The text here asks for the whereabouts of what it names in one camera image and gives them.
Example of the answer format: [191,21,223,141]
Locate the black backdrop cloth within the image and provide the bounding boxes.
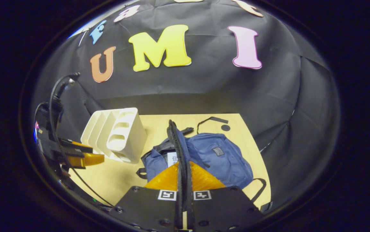
[32,0,340,213]

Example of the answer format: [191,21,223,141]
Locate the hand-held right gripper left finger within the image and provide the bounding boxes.
[109,161,185,232]

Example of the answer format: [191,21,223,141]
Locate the white bookshelf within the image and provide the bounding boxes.
[81,107,147,164]

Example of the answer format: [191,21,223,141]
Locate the blue schoolbag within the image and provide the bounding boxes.
[137,117,273,213]

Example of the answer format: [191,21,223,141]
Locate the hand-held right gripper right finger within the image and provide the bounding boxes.
[184,161,266,232]

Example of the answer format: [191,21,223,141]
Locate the lit computer screen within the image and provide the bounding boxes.
[33,121,41,143]

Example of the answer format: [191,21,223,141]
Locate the white book with grey spine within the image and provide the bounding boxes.
[167,152,178,168]

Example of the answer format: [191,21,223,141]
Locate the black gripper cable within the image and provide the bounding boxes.
[48,72,115,207]

